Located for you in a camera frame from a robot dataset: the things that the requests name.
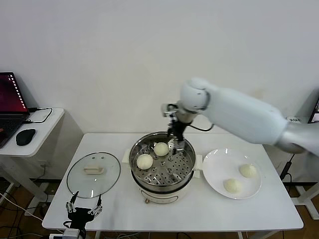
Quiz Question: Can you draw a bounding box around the round white plate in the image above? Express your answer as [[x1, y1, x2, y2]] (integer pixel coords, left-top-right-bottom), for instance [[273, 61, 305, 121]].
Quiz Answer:
[[202, 148, 262, 199]]

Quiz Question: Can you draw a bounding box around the cream electric cooking pot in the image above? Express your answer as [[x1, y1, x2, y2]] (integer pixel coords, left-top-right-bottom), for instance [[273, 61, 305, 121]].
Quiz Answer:
[[123, 159, 201, 204]]

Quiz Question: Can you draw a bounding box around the black cable with adapter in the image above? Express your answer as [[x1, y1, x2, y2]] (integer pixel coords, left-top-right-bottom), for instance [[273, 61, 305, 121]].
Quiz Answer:
[[280, 153, 297, 181]]

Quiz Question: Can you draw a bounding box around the black computer mouse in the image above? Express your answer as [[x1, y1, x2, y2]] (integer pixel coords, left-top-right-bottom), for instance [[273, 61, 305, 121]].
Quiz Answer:
[[15, 128, 36, 146]]

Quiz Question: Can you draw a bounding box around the laptop with pale screen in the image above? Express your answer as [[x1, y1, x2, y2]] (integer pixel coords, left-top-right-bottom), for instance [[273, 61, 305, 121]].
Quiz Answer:
[[308, 98, 319, 124]]

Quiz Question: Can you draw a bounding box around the laptop with red screen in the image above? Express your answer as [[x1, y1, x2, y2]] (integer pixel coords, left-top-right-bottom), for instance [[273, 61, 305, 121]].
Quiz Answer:
[[0, 72, 31, 149]]

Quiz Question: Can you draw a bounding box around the white side table with label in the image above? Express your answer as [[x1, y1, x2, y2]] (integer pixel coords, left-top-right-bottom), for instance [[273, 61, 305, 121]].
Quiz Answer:
[[264, 116, 319, 220]]

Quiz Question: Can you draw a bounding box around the round glass pot lid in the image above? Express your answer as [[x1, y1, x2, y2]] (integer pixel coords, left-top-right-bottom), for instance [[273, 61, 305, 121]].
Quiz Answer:
[[66, 151, 122, 199]]

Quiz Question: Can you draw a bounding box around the black laptop charger cable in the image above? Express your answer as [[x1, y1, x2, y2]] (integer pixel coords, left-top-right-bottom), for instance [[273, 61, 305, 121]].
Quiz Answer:
[[24, 107, 53, 124]]

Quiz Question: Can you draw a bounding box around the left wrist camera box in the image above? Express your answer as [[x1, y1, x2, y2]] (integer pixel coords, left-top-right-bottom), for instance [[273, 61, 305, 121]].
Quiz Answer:
[[62, 229, 80, 239]]

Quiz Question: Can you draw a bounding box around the white side table with mouse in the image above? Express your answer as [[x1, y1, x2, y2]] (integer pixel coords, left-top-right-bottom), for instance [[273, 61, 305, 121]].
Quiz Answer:
[[0, 107, 85, 203]]

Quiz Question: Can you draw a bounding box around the thin dark hanging cable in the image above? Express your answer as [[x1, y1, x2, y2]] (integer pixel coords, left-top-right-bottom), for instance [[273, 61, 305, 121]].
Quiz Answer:
[[39, 161, 49, 180]]

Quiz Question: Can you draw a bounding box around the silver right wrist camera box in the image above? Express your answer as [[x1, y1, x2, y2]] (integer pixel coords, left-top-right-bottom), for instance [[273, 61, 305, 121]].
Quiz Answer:
[[161, 103, 178, 118]]

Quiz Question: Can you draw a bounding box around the white floor cable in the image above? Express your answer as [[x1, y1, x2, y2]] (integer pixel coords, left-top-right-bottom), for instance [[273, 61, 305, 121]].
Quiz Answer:
[[0, 191, 43, 222]]

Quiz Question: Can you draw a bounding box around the white floor power strip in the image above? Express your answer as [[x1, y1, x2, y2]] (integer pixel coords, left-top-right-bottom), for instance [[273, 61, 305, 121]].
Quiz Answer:
[[24, 203, 52, 217]]

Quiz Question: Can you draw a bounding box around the perforated steel steamer basket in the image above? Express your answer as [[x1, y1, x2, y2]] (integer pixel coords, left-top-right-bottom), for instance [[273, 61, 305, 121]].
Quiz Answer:
[[122, 131, 203, 192]]

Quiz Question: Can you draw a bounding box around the white steamed baozi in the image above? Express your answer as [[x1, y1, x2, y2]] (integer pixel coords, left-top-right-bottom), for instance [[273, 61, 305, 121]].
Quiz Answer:
[[136, 154, 154, 170], [238, 163, 257, 178], [223, 178, 243, 194], [154, 142, 169, 157]]

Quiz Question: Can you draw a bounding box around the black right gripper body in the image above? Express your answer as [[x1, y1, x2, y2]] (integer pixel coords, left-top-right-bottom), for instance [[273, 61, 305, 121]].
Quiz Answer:
[[166, 117, 187, 142]]

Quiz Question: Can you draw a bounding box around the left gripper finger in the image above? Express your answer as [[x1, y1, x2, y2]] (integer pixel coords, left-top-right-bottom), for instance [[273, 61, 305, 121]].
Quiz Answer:
[[65, 191, 79, 213], [89, 195, 103, 215]]

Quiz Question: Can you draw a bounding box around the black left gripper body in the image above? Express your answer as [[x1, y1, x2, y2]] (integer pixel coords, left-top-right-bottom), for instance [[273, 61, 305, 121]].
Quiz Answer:
[[67, 207, 94, 229]]

